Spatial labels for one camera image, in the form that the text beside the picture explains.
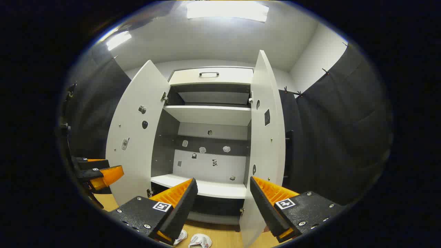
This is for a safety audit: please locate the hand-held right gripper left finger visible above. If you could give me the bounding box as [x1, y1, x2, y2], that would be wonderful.
[107, 177, 198, 246]

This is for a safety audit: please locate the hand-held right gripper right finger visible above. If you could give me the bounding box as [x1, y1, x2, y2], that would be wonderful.
[249, 176, 345, 243]

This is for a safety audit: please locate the white cabinet door phone sticker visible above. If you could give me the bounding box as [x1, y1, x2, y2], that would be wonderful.
[105, 60, 171, 207]

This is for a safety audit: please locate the white shoe cabinet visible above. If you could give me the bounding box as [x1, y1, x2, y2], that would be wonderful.
[151, 66, 255, 232]

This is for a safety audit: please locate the white cabinet door cat sticker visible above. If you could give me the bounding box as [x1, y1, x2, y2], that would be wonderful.
[239, 50, 286, 248]

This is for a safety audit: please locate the white cabinet shelf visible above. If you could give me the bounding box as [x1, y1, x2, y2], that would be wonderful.
[151, 174, 248, 199]
[163, 105, 252, 126]

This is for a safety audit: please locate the ceiling light panel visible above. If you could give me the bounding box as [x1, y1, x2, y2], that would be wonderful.
[105, 31, 133, 51]
[186, 1, 270, 23]

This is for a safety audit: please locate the black door handle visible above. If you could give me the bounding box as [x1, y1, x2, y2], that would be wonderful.
[283, 130, 294, 179]

